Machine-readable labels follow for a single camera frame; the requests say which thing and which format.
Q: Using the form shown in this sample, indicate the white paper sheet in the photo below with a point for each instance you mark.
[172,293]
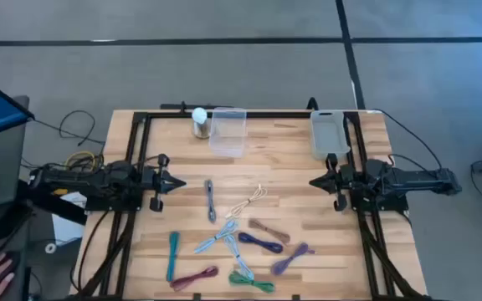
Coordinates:
[67,228]

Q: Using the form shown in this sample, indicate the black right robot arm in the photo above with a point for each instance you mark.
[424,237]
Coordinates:
[408,180]

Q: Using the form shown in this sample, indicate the black flat device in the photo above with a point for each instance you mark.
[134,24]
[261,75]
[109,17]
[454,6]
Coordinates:
[6,223]

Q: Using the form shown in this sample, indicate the grey side desk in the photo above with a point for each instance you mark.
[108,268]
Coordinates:
[2,167]

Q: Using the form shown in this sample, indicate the clear plastic bin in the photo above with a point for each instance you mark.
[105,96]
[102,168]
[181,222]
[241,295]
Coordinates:
[227,131]

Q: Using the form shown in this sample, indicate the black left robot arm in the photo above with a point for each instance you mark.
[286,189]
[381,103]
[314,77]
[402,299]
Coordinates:
[82,180]

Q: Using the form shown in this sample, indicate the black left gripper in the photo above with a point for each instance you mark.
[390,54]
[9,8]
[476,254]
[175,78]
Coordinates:
[157,180]

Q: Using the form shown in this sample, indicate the black stand beam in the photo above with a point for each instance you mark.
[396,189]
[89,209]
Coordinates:
[57,207]

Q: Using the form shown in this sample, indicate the grey plastic bin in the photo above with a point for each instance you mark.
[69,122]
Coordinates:
[329,134]

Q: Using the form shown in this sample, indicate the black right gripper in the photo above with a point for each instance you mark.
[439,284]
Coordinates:
[339,180]

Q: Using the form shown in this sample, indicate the white tape roll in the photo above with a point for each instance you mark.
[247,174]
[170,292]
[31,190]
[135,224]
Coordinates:
[50,248]

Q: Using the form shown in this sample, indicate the black metal table frame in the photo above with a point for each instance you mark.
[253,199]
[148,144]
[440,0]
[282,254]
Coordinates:
[274,114]

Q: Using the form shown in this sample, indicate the black computer mouse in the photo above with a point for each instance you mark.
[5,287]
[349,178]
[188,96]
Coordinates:
[11,258]

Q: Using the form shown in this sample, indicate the small white-capped bottle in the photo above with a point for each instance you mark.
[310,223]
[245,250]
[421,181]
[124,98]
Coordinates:
[200,117]

